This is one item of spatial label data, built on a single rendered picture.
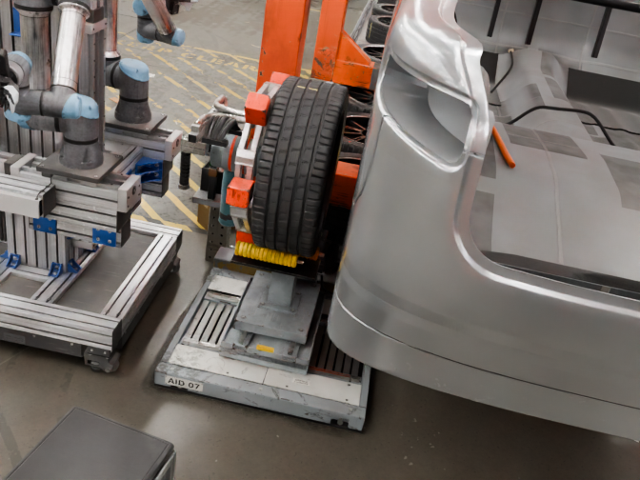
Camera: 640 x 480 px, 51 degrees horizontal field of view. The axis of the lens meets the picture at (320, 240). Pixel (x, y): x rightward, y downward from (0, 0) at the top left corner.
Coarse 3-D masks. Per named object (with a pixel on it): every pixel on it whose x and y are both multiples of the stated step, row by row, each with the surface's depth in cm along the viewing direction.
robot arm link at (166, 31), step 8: (144, 0) 267; (152, 0) 267; (160, 0) 271; (152, 8) 271; (160, 8) 273; (152, 16) 276; (160, 16) 276; (168, 16) 279; (160, 24) 280; (168, 24) 282; (160, 32) 286; (168, 32) 285; (176, 32) 288; (184, 32) 291; (160, 40) 292; (168, 40) 290; (176, 40) 289; (184, 40) 293
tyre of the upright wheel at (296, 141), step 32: (288, 96) 234; (320, 96) 236; (288, 128) 228; (320, 128) 229; (288, 160) 228; (320, 160) 227; (256, 192) 231; (288, 192) 229; (320, 192) 229; (256, 224) 239; (288, 224) 236
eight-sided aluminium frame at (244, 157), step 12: (264, 84) 254; (276, 84) 256; (240, 144) 233; (252, 144) 233; (240, 156) 232; (252, 156) 232; (240, 168) 234; (252, 168) 234; (240, 216) 244; (240, 228) 260
